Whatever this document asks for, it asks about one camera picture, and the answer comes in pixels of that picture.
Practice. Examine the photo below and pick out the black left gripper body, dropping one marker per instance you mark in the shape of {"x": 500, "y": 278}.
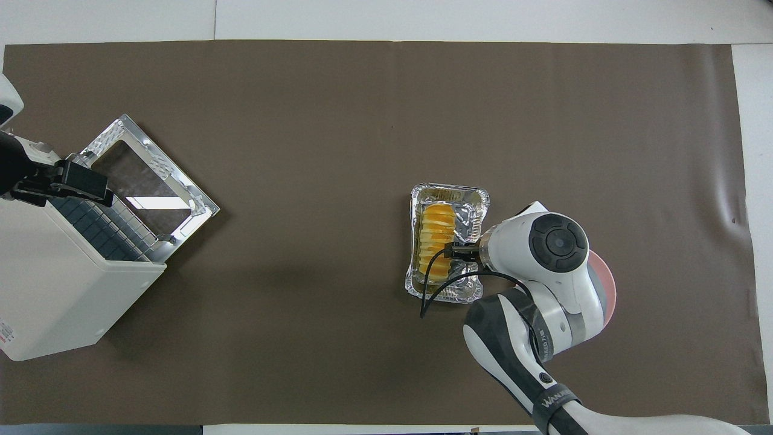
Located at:
{"x": 15, "y": 169}

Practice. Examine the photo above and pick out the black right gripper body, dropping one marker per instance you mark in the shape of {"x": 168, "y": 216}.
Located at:
{"x": 465, "y": 251}

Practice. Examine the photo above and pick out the aluminium foil tray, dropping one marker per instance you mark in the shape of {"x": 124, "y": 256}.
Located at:
{"x": 468, "y": 217}

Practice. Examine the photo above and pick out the golden ridged bread loaf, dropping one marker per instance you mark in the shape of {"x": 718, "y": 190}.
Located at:
{"x": 435, "y": 229}

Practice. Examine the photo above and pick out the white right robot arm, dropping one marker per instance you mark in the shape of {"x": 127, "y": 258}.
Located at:
{"x": 567, "y": 290}

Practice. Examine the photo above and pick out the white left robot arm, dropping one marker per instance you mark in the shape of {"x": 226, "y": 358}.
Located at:
{"x": 9, "y": 90}

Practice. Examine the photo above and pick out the glass oven door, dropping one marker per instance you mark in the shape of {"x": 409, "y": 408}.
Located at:
{"x": 139, "y": 175}

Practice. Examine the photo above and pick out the cream white toaster oven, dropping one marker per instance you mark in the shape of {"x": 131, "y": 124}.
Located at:
{"x": 54, "y": 290}

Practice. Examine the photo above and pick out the pink round plate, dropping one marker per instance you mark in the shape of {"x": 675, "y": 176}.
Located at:
{"x": 607, "y": 290}

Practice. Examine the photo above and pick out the brown table mat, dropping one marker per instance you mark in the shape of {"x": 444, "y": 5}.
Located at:
{"x": 338, "y": 121}

